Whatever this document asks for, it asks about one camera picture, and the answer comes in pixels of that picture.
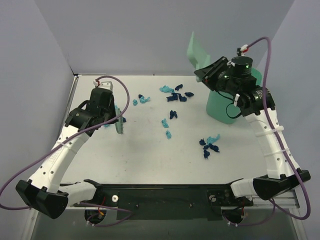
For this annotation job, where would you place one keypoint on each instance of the right mixed scrap pile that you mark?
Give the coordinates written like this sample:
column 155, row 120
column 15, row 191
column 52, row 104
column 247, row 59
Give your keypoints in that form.
column 209, row 144

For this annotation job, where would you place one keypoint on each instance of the green dustpan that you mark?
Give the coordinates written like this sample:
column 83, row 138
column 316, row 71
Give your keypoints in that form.
column 196, row 54

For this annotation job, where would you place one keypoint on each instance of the dark blue scrap top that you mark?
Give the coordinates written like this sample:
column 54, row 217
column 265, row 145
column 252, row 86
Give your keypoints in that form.
column 178, row 87

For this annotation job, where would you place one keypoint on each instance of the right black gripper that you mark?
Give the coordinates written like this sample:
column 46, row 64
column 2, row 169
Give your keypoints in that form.
column 211, row 72

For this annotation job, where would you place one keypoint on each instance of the mixed scrap pile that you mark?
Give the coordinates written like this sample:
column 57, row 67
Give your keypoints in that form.
column 209, row 144
column 107, row 124

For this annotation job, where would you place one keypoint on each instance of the light blue scrap centre-left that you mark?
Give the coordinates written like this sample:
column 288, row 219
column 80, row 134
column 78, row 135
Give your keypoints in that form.
column 141, row 99

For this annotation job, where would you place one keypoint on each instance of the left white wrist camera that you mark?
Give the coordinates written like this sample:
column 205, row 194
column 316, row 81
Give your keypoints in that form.
column 108, row 85

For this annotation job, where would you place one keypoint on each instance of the dark blue scrap right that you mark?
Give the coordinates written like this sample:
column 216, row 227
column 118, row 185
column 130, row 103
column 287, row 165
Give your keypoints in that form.
column 189, row 94

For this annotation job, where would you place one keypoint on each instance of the green hand brush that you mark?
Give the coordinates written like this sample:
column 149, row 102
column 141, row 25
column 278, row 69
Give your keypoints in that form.
column 121, row 131

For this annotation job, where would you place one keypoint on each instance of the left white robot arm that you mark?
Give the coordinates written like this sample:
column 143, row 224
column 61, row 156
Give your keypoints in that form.
column 42, row 191

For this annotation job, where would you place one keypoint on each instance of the green plastic waste bin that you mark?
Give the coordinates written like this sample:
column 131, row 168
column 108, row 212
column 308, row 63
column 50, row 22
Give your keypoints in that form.
column 217, row 107

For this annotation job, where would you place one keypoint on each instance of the black mounting base plate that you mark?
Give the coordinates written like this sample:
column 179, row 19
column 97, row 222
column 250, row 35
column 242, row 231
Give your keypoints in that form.
column 171, row 201

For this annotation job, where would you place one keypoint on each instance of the light blue scrap lower middle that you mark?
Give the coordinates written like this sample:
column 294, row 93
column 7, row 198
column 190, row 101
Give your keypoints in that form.
column 168, row 134

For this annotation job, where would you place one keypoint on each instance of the light blue scrap top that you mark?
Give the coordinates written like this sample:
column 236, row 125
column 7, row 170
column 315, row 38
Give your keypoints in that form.
column 166, row 89

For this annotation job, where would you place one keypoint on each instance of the left mixed scrap pile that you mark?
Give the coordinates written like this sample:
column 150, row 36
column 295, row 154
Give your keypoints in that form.
column 107, row 124

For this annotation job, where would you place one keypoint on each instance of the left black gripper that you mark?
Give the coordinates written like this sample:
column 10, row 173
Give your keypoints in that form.
column 110, row 110

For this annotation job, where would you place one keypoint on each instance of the dark blue scrap cluster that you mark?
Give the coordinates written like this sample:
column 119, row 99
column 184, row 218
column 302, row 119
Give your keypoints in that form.
column 176, row 96

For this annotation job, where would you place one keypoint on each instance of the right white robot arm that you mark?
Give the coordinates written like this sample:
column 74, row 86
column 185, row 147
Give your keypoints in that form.
column 258, row 108

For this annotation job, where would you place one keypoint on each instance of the dark blue scrap centre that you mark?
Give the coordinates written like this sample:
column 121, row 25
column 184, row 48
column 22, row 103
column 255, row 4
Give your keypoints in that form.
column 173, row 114

